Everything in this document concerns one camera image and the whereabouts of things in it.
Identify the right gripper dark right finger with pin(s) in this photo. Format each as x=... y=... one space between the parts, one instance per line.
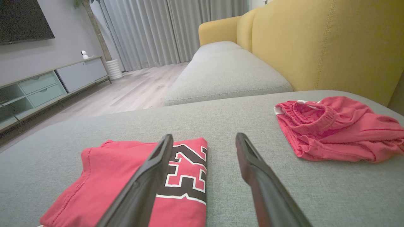
x=268 y=195

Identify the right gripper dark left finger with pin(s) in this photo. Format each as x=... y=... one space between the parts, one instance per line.
x=142 y=189

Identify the red basketball jersey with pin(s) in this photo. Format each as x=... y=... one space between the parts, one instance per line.
x=107 y=176

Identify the large grey sofa seat cushion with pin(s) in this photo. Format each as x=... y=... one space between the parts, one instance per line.
x=221 y=123

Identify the red shorts with white trim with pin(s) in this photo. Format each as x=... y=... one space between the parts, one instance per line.
x=341 y=132

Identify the white ribbed plant pot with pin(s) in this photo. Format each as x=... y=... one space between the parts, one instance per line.
x=114 y=69

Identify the small grey sofa seat cushion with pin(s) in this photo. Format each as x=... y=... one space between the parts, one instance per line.
x=224 y=75

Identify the grey television cabinet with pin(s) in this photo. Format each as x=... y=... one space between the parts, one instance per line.
x=79 y=74

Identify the indoor plant trunk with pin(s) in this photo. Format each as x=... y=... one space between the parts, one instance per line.
x=98 y=34

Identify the grey curtains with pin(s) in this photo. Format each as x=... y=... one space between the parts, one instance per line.
x=164 y=28

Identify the yellow sofa backrest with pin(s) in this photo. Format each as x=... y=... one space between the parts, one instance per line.
x=331 y=41

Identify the black flat television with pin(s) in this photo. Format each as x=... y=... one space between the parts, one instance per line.
x=22 y=19

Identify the small white security camera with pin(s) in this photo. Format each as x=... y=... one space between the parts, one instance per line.
x=84 y=55

